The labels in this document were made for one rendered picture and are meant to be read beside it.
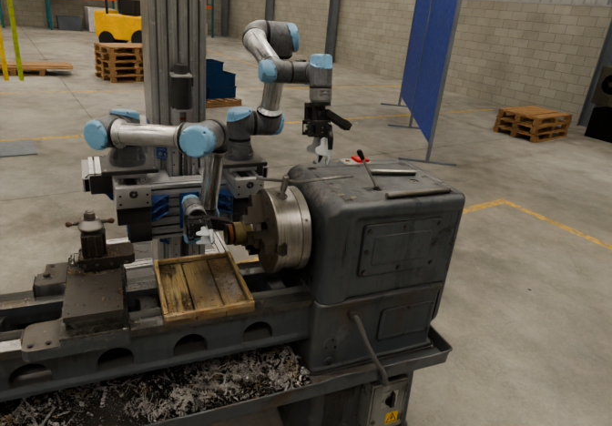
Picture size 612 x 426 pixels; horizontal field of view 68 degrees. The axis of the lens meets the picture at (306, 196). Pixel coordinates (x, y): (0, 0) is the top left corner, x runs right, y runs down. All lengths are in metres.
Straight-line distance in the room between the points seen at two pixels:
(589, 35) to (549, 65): 0.99
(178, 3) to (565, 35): 10.70
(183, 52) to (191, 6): 0.19
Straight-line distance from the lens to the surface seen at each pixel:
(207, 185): 1.91
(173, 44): 2.18
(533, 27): 12.59
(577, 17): 12.12
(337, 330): 1.81
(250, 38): 1.85
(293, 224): 1.55
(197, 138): 1.68
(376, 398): 2.09
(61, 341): 1.52
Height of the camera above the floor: 1.85
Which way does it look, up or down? 23 degrees down
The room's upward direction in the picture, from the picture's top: 6 degrees clockwise
